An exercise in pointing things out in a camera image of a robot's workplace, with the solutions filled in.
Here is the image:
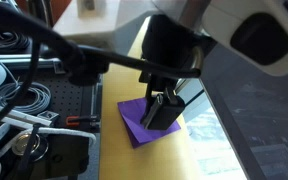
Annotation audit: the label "orange chair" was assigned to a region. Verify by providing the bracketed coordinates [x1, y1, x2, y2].
[15, 0, 72, 23]

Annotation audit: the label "grey coiled cable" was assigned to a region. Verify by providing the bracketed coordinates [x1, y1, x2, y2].
[0, 82, 52, 115]

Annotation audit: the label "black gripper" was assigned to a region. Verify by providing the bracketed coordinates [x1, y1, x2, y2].
[139, 15, 215, 130]

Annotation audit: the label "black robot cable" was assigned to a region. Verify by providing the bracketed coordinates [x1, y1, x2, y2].
[0, 0, 202, 129]

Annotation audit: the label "silver round tin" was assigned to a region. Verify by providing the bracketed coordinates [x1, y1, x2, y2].
[11, 133, 49, 162]

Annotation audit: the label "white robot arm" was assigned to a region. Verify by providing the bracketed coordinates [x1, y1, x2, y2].
[142, 0, 288, 76]

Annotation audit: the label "black perforated board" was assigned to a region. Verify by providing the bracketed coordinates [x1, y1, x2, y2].
[3, 68, 102, 128]

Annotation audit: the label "orange handled clamp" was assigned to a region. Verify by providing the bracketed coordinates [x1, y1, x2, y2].
[65, 115, 100, 127]

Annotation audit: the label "black coiled cable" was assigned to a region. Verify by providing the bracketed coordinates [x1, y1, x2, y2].
[0, 26, 32, 53]

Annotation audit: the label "aluminium extrusion bar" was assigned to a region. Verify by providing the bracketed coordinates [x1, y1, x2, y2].
[0, 54, 65, 74]

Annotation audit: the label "white aluminium rails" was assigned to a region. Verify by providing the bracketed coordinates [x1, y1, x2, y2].
[0, 106, 59, 129]

